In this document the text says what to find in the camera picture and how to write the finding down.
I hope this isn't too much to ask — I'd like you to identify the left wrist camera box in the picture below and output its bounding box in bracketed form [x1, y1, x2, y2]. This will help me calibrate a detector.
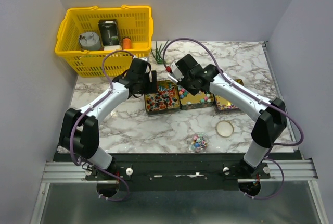
[141, 57, 149, 62]

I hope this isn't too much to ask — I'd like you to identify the black mounting base rail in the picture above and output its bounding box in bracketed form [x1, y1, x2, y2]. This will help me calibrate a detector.
[43, 152, 311, 192]

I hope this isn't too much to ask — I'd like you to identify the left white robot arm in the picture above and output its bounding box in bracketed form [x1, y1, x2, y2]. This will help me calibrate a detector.
[59, 58, 157, 180]

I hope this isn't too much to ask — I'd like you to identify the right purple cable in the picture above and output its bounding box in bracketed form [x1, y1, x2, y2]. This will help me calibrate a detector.
[163, 38, 305, 200]

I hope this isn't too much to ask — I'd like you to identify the orange bottle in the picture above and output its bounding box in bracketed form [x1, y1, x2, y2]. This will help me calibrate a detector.
[122, 37, 133, 49]

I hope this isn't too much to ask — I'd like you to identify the tin of rainbow lollipops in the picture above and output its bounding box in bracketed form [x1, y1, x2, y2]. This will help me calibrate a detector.
[213, 94, 240, 115]

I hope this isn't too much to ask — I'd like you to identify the tin of star candies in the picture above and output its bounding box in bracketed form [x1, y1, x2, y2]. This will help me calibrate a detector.
[177, 86, 214, 110]

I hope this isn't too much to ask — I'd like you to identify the grey crumpled can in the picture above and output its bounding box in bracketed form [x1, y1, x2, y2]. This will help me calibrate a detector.
[79, 31, 101, 51]

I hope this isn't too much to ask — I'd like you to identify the black carton box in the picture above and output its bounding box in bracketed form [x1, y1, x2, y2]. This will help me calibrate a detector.
[98, 19, 120, 46]

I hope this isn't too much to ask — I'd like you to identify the green onion sprig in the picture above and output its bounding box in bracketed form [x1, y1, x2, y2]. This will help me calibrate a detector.
[151, 40, 169, 65]

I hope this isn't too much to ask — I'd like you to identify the white box in basket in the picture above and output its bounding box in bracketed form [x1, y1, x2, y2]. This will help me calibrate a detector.
[103, 45, 122, 52]

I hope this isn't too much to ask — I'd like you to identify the clear glass jar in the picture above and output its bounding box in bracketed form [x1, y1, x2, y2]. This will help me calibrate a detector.
[190, 132, 210, 153]

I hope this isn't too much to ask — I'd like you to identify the tin of dark lollipops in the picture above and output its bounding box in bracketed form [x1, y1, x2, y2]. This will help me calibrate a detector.
[144, 80, 181, 116]

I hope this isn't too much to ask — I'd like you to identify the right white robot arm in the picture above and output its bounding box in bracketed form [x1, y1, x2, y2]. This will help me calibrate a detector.
[168, 54, 287, 178]

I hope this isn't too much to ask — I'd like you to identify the round jar lid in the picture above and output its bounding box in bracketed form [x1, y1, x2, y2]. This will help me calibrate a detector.
[216, 120, 234, 138]

